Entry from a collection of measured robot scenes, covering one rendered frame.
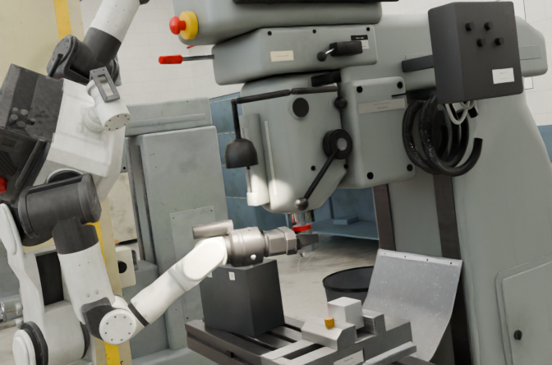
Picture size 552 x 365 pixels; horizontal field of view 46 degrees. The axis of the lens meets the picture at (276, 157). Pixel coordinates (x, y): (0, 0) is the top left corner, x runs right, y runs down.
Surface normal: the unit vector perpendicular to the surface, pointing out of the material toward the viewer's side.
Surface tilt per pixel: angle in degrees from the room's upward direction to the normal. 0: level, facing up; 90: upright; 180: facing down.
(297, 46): 90
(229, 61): 90
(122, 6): 92
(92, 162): 96
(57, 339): 81
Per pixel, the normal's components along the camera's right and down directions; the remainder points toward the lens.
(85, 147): 0.54, -0.56
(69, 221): 0.18, 0.17
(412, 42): 0.54, -0.03
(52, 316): 0.71, 0.04
